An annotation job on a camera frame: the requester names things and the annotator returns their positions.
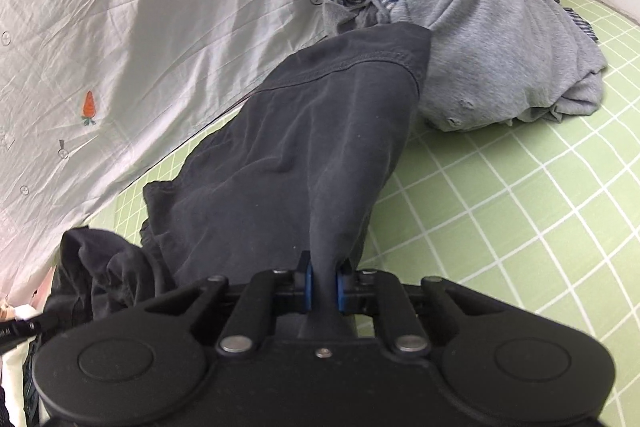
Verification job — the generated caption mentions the grey t-shirt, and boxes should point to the grey t-shirt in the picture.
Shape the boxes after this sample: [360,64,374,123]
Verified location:
[322,0,606,131]

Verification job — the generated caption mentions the black trousers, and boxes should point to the black trousers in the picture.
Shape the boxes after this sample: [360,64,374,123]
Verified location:
[46,23,431,338]

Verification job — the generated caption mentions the white carrot print sheet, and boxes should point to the white carrot print sheet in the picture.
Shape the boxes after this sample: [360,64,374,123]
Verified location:
[1,0,322,305]

